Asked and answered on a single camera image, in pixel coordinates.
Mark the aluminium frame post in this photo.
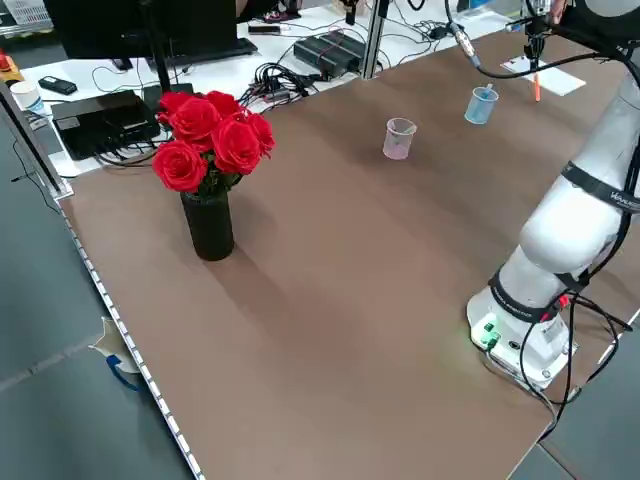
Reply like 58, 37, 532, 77
360, 0, 392, 81

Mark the white bag blue handle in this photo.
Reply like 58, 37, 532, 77
88, 316, 144, 394

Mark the black ribbed power box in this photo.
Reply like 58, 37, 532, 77
292, 30, 369, 81

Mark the blue mesh cup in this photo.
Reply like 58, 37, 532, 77
463, 85, 500, 125

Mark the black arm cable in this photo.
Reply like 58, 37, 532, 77
519, 279, 640, 441

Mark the red rose bouquet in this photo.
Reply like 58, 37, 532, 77
151, 89, 277, 199

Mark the black flat device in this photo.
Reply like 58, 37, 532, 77
51, 89, 162, 161

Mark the white plastic crate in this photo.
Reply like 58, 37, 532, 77
0, 0, 54, 26

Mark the black monitor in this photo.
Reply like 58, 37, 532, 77
42, 0, 239, 61

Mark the red emergency stop button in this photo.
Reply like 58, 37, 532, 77
0, 49, 24, 84

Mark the white clipboard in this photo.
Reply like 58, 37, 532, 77
499, 53, 587, 98

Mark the aluminium frame rail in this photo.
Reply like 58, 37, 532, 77
0, 79, 74, 199

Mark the black cable silver connector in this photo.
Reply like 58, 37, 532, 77
443, 0, 531, 80

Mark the black keyboard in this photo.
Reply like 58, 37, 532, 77
167, 37, 259, 65

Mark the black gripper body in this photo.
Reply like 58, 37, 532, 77
523, 13, 550, 49

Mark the black remote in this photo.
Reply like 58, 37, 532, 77
38, 75, 79, 95

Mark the black vase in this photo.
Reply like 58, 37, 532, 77
179, 189, 236, 262

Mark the white paper cup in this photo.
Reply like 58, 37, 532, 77
9, 81, 47, 117

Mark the black cable bundle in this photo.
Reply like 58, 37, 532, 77
239, 62, 326, 107

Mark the pink mesh cup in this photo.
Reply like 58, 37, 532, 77
382, 117, 418, 161

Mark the black monitor stand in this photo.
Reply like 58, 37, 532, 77
142, 0, 196, 97

